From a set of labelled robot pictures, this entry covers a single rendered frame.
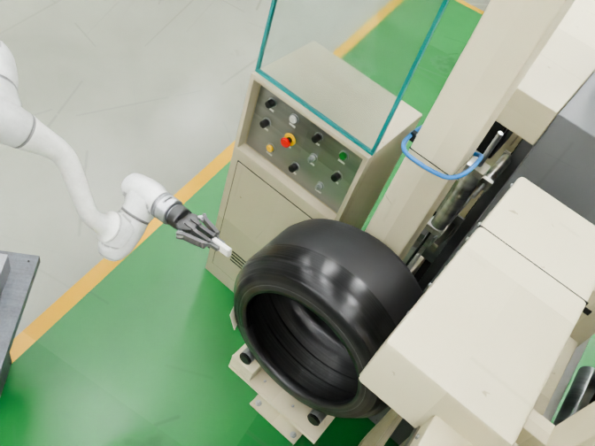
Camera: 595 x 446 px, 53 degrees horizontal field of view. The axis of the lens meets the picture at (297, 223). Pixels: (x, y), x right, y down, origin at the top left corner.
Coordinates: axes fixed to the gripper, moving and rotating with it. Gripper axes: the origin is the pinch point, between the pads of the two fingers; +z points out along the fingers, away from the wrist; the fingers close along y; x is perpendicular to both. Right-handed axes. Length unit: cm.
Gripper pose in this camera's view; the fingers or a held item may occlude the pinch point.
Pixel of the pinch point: (221, 247)
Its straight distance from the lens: 183.0
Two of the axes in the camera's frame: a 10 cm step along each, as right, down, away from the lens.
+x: -1.4, 7.0, 7.0
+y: 6.0, -5.0, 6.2
